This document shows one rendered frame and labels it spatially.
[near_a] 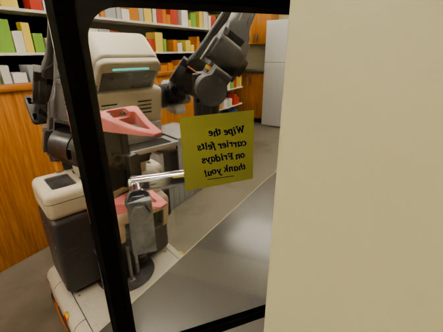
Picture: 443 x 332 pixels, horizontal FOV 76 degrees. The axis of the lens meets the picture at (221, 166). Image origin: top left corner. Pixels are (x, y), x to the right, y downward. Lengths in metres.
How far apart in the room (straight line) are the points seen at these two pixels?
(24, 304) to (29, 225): 0.53
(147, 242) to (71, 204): 1.06
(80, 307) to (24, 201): 1.00
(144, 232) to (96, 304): 1.25
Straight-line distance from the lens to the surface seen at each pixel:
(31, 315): 2.02
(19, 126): 2.18
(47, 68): 0.81
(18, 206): 2.29
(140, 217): 0.27
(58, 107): 0.48
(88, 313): 1.50
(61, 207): 1.33
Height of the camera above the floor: 1.34
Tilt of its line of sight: 22 degrees down
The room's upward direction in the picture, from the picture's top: straight up
